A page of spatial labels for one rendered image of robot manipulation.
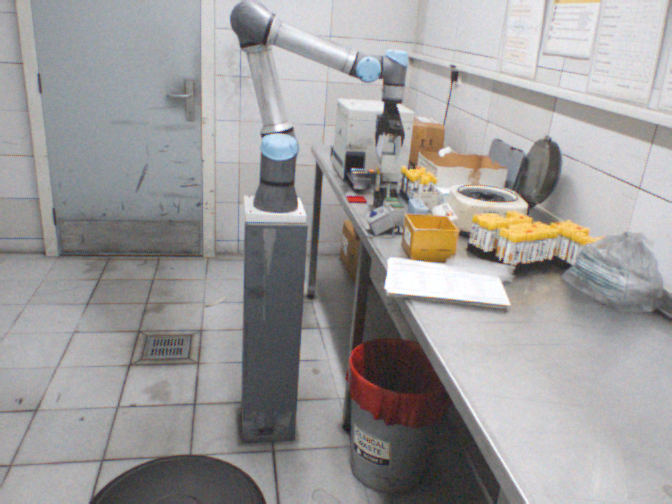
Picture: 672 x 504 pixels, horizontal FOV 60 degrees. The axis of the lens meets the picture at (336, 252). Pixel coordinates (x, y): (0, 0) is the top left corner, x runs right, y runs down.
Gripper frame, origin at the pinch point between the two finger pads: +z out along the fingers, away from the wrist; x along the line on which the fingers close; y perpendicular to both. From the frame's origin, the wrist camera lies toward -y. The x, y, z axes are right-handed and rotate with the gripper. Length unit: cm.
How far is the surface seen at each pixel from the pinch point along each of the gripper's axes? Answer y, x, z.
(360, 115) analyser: 37.9, 2.3, -8.3
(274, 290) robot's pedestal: -16, 39, 43
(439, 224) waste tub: -34.3, -8.9, 11.9
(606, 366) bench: -101, -23, 19
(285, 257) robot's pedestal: -15.6, 35.4, 30.9
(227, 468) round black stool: -100, 54, 41
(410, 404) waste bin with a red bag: -50, -2, 66
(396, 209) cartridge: -15.9, -0.5, 13.3
